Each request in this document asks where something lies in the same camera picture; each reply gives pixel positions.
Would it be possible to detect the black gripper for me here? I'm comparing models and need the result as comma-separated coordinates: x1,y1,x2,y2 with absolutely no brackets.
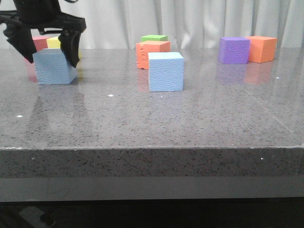
0,0,86,68

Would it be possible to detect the light blue foam cube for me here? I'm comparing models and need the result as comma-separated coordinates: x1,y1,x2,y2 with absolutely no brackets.
148,52,184,92
33,48,77,85

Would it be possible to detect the red foam cube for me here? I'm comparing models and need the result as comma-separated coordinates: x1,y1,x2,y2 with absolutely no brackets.
32,36,49,51

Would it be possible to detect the yellow foam cube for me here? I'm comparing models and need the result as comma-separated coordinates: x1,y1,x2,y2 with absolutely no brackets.
47,35,80,65

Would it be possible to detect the grey pleated curtain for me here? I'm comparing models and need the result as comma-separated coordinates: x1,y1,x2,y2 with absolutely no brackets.
60,0,304,49

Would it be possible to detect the chipped orange foam cube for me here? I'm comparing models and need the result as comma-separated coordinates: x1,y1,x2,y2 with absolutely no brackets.
136,40,171,69

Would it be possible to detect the green foam cube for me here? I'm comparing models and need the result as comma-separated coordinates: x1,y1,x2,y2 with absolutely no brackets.
141,35,168,42

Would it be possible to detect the purple foam cube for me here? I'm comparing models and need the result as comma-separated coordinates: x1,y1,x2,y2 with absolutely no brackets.
218,37,250,64

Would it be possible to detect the smooth orange foam cube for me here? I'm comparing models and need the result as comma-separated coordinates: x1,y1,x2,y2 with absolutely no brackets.
247,36,277,63

